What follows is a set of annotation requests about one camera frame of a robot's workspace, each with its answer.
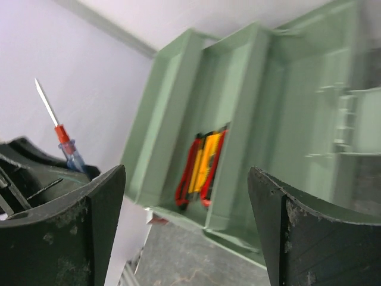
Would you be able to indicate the green translucent tool box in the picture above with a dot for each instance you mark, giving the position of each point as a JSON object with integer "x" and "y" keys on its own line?
{"x": 294, "y": 104}

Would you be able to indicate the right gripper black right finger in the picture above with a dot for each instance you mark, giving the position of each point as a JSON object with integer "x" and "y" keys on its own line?
{"x": 309, "y": 241}

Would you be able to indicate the red handle screwdriver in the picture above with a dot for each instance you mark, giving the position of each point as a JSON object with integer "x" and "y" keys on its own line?
{"x": 67, "y": 145}

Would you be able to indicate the yellow black utility knife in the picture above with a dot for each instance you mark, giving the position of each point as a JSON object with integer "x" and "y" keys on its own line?
{"x": 198, "y": 159}
{"x": 208, "y": 154}

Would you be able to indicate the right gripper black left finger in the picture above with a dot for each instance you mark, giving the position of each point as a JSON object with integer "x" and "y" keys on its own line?
{"x": 67, "y": 241}

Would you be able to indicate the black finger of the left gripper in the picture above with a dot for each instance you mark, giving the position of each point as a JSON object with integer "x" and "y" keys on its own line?
{"x": 31, "y": 178}

